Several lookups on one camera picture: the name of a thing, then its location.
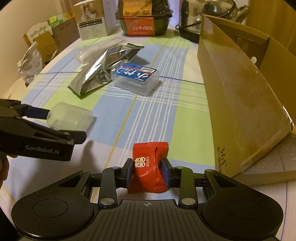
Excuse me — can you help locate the clear plastic cup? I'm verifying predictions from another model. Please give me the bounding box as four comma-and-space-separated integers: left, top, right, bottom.
47, 102, 94, 132

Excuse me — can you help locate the red candy packet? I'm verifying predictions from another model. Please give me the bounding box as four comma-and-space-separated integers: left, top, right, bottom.
127, 142, 169, 194

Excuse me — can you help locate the silver foil bag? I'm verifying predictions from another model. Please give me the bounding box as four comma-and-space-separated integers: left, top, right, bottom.
68, 43, 144, 99

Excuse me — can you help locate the clear plastic item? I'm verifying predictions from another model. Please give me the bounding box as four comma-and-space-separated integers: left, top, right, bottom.
74, 37, 125, 64

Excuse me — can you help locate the blue label clear box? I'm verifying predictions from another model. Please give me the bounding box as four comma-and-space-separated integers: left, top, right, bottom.
111, 63, 162, 96

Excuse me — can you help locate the person left hand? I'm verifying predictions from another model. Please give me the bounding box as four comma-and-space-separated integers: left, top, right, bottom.
0, 152, 17, 187

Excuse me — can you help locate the white plastic bag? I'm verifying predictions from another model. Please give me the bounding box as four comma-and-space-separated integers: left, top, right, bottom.
17, 42, 43, 86

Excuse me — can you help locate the cardboard boxes pile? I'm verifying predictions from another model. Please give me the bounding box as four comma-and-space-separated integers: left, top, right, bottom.
23, 14, 79, 64

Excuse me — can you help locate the white product box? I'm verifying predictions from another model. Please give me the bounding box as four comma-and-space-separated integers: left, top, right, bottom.
73, 0, 117, 40

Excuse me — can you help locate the brown cardboard box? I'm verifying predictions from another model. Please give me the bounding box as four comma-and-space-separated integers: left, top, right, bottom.
197, 15, 295, 186

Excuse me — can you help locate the black orange meal box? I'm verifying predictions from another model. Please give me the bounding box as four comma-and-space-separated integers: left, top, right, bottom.
115, 0, 173, 36

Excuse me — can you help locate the stainless steel kettle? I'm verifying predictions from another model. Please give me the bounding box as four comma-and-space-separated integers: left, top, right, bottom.
174, 0, 253, 43

